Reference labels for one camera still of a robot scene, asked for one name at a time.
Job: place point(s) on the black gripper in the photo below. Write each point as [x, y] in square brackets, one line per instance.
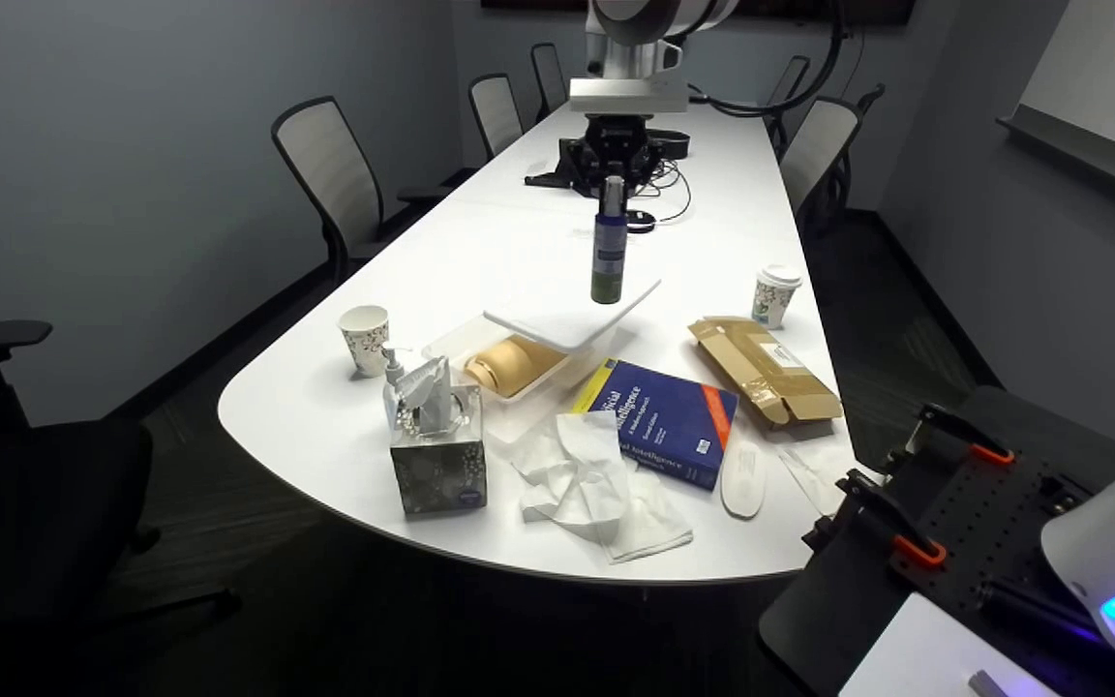
[615, 145]

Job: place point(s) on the blue spray bottle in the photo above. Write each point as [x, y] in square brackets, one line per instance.
[607, 243]

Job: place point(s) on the white container lid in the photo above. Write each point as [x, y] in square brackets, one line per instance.
[566, 314]

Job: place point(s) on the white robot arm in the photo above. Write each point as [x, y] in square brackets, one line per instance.
[632, 84]

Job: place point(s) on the clear food container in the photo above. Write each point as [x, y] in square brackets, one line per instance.
[508, 367]

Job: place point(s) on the far mesh office chair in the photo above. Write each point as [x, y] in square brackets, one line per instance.
[545, 76]

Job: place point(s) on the mesh office chair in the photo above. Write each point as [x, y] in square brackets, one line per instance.
[545, 76]
[335, 172]
[498, 115]

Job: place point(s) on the middle mesh office chair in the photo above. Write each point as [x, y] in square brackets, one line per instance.
[498, 115]

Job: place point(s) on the white lidded coffee cup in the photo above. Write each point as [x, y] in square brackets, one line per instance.
[773, 297]

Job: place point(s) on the right side office chair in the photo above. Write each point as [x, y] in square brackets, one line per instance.
[818, 139]

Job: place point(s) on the flat cardboard box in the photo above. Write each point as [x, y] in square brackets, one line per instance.
[752, 361]

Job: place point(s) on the blue and orange book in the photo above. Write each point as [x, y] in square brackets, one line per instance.
[665, 423]

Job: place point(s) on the small paper cup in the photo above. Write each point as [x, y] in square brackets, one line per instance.
[363, 340]

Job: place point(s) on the crumpled white napkins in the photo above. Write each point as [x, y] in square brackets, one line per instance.
[576, 479]

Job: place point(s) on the near mesh office chair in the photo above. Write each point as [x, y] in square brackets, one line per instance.
[335, 172]

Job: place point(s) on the white oval plastic piece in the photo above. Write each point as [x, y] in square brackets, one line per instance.
[739, 481]

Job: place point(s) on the white paper sheet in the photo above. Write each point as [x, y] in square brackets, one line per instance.
[926, 651]

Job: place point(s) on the black armrest office chair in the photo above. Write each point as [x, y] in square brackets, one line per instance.
[70, 506]

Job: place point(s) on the black clamp mount stand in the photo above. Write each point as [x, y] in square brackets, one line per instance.
[956, 523]

